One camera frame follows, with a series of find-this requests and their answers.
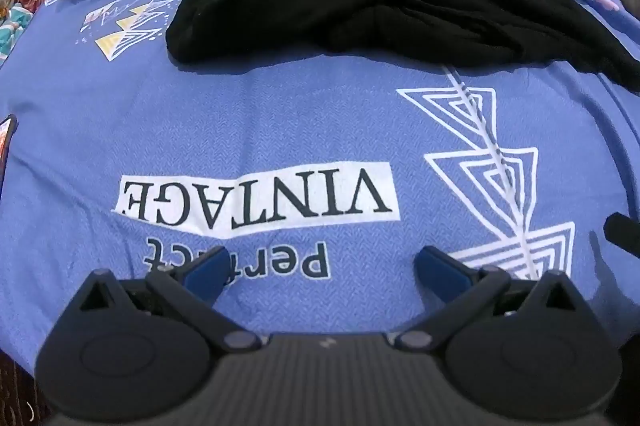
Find smartphone in black case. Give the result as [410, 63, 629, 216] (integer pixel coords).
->
[0, 113, 19, 203]

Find blue printed bedsheet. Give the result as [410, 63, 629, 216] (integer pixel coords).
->
[0, 0, 640, 359]

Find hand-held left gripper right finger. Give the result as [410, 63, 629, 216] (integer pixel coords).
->
[395, 246, 596, 354]

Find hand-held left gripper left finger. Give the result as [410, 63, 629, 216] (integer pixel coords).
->
[70, 250, 263, 355]

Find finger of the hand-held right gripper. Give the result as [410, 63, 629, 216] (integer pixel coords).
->
[603, 213, 640, 258]

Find black pants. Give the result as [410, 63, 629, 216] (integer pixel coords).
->
[166, 0, 640, 95]

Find teal patterned cloth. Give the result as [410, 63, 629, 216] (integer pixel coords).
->
[0, 2, 37, 68]

